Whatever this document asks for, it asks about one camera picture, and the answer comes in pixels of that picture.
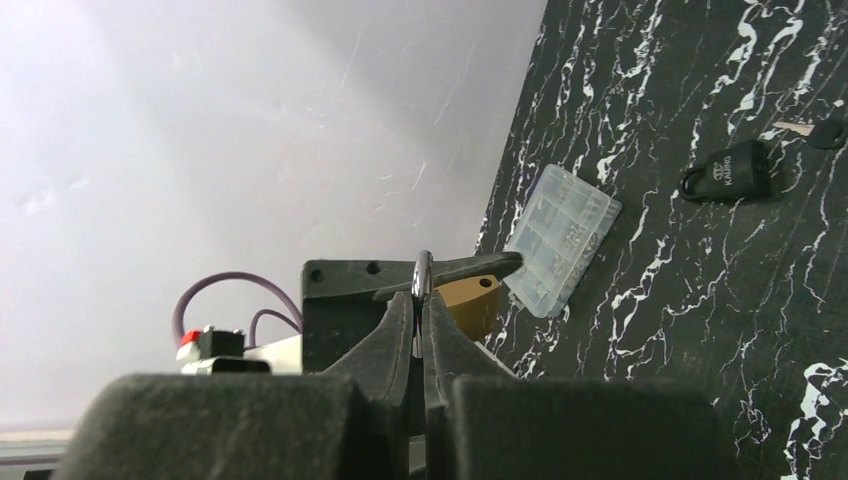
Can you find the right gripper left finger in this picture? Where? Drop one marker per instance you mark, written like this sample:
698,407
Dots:
350,422

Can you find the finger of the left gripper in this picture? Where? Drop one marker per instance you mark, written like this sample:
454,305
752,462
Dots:
393,276

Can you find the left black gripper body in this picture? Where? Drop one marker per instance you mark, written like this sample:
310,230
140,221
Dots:
344,301

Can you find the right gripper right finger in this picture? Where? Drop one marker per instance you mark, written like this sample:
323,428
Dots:
482,423

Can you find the small brass padlock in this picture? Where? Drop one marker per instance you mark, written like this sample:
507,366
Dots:
472,302

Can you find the black padlock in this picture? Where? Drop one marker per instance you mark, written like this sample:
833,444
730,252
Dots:
736,173

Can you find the black-headed padlock key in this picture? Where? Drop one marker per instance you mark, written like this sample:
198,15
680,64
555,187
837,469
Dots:
827,134

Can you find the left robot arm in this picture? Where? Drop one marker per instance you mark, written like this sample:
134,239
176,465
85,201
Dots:
285,356

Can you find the clear plastic screw box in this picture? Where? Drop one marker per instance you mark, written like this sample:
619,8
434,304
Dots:
558,234

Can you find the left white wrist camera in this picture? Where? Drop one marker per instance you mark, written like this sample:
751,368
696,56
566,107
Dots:
211,351

